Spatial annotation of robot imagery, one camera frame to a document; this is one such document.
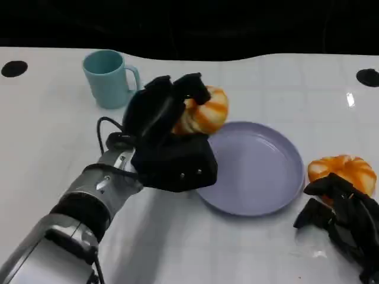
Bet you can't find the black round table hole cover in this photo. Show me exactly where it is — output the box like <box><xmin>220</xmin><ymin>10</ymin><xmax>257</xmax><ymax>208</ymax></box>
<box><xmin>1</xmin><ymin>60</ymin><xmax>29</xmax><ymax>79</ymax></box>
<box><xmin>356</xmin><ymin>68</ymin><xmax>379</xmax><ymax>88</ymax></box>

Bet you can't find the orange and white bread roll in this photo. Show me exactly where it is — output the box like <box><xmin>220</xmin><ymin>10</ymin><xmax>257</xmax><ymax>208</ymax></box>
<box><xmin>171</xmin><ymin>85</ymin><xmax>230</xmax><ymax>135</ymax></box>
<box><xmin>307</xmin><ymin>154</ymin><xmax>378</xmax><ymax>208</ymax></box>

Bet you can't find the pale green mug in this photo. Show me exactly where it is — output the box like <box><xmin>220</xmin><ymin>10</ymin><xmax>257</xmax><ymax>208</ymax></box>
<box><xmin>82</xmin><ymin>49</ymin><xmax>141</xmax><ymax>109</ymax></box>

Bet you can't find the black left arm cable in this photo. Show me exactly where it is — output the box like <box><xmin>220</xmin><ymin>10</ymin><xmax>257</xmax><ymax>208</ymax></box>
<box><xmin>96</xmin><ymin>116</ymin><xmax>140</xmax><ymax>160</ymax></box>

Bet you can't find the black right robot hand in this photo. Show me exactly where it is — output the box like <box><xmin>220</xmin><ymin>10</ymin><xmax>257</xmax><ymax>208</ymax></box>
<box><xmin>293</xmin><ymin>173</ymin><xmax>379</xmax><ymax>284</ymax></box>

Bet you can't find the black backdrop cloth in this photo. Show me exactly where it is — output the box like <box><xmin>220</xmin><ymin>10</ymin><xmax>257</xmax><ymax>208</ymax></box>
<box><xmin>0</xmin><ymin>0</ymin><xmax>379</xmax><ymax>63</ymax></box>

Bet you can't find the lilac plate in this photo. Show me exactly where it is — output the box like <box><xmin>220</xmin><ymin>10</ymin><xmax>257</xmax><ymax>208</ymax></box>
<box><xmin>194</xmin><ymin>121</ymin><xmax>306</xmax><ymax>218</ymax></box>

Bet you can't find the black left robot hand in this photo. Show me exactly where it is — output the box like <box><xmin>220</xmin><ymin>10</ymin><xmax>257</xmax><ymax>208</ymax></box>
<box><xmin>123</xmin><ymin>73</ymin><xmax>213</xmax><ymax>149</ymax></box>

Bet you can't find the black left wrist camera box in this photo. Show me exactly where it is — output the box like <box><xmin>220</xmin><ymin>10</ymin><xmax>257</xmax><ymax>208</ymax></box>
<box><xmin>131</xmin><ymin>133</ymin><xmax>219</xmax><ymax>193</ymax></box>

